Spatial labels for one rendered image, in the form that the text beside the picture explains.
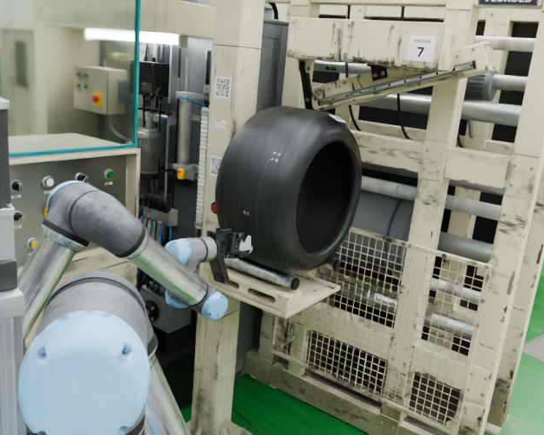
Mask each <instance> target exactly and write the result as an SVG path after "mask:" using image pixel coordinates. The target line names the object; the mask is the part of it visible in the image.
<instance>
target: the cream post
mask: <svg viewBox="0 0 544 435"><path fill-rule="evenodd" d="M264 2H265V0H216V7H215V22H214V36H213V44H214V45H213V51H212V80H211V95H210V110H209V124H208V139H207V154H206V183H205V197H204V212H203V231H202V236H206V235H207V231H208V230H211V231H214V232H215V231H216V228H219V224H218V217H217V213H216V212H214V211H213V210H212V205H214V204H215V187H216V180H217V176H213V175H210V164H211V155H213V156H217V157H221V158H223V155H224V153H225V150H226V149H227V147H228V145H229V143H230V141H231V139H232V138H233V136H234V135H235V134H236V133H237V132H238V131H239V129H240V128H241V127H242V126H243V125H244V123H245V122H246V121H247V120H248V119H249V118H250V117H252V116H253V115H255V114H256V99H257V87H258V77H259V66H260V55H261V45H262V34H263V13H264ZM216 76H220V77H227V78H231V95H230V99H227V98H215V97H214V93H215V78H216ZM216 119H220V120H225V129H222V128H217V127H215V121H216ZM222 294H223V295H224V296H225V297H226V298H227V300H228V307H227V310H226V312H225V314H224V316H223V317H222V318H220V319H217V320H210V319H208V318H204V317H203V316H202V315H201V314H199V313H198V315H197V330H196V344H195V359H194V374H193V404H192V418H191V434H192V435H195V433H196V431H197V430H198V429H199V428H201V435H221V428H224V429H225V430H226V432H227V434H229V433H230V429H231V408H232V397H233V386H234V375H235V365H236V354H237V333H238V322H239V312H240V300H239V299H235V298H233V297H231V296H229V295H226V294H224V293H222Z"/></svg>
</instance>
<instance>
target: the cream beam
mask: <svg viewBox="0 0 544 435"><path fill-rule="evenodd" d="M469 33H470V30H467V29H464V28H460V27H456V26H453V25H451V24H448V23H445V22H399V21H376V20H352V19H329V18H305V17H290V21H289V31H288V49H287V57H292V58H302V59H311V60H324V61H335V62H344V63H355V64H365V65H367V64H370V65H380V66H387V67H389V66H390V67H400V68H410V69H420V70H430V71H440V72H451V71H452V69H453V66H454V61H455V55H456V50H457V48H461V47H466V46H467V44H468V39H469ZM410 35H428V36H436V41H435V47H434V52H433V62H426V61H416V60H406V59H407V54H408V43H409V37H410Z"/></svg>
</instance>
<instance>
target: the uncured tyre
mask: <svg viewBox="0 0 544 435"><path fill-rule="evenodd" d="M329 115H332V114H331V113H329V112H325V111H320V110H309V109H302V108H297V107H291V106H285V105H279V106H274V107H269V108H266V109H263V110H260V111H258V112H257V113H256V114H255V115H253V116H252V117H250V118H249V119H248V120H247V121H246V122H245V123H244V125H243V126H242V127H241V128H240V129H239V131H238V132H237V133H236V134H235V135H234V136H233V138H232V139H231V141H230V143H229V145H228V147H227V149H226V150H225V153H224V155H223V158H222V161H221V162H220V166H219V169H218V176H217V180H216V187H215V206H216V213H217V217H218V224H219V228H224V227H228V229H232V230H234V232H236V233H241V232H244V239H243V240H244V241H245V239H246V237H247V236H251V246H253V250H252V251H251V252H250V254H249V255H247V256H245V257H243V258H244V259H245V260H248V261H251V262H254V263H257V264H260V265H263V266H265V267H268V268H272V269H274V270H277V271H280V272H283V273H285V274H305V273H308V272H310V271H312V270H314V269H316V268H317V267H319V266H320V265H322V264H324V263H325V262H327V261H328V260H329V259H330V258H331V257H332V256H333V255H334V254H335V253H336V251H337V250H338V248H339V247H340V245H341V244H342V242H343V241H344V240H345V237H346V235H347V233H348V231H349V229H350V227H351V224H352V222H353V219H354V217H355V214H356V211H357V205H358V201H359V197H360V192H361V185H362V161H361V154H360V151H359V147H358V145H357V141H356V139H355V137H354V136H353V134H352V133H351V131H350V129H349V127H348V126H347V125H346V123H342V122H339V121H337V120H336V119H334V118H333V117H331V116H329ZM333 116H334V115H333ZM241 135H245V136H241ZM248 136H254V137H258V138H252V137H248ZM274 150H276V151H279V152H282V155H281V158H280V160H279V161H278V164H277V163H274V162H271V161H269V159H270V157H271V155H272V154H273V152H274ZM243 208H244V209H246V210H250V217H245V216H243Z"/></svg>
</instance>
